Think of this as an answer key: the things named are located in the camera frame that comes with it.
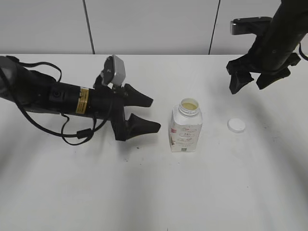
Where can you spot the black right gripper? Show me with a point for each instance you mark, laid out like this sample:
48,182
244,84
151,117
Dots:
271,59

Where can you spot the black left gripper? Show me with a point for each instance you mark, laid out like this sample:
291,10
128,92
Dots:
108,104

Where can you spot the white bottle cap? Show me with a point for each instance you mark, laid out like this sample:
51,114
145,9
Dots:
236,125

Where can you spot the white meinianda drink bottle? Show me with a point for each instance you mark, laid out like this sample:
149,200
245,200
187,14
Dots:
185,126

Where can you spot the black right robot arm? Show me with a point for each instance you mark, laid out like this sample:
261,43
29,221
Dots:
291,19

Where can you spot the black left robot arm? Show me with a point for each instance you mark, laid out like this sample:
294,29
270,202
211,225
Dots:
36,92

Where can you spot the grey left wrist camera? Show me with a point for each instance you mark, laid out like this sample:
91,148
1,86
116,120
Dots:
114,71

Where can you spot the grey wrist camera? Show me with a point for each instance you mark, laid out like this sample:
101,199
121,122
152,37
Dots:
114,71
251,25

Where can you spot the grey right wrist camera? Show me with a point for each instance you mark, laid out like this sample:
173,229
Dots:
251,25

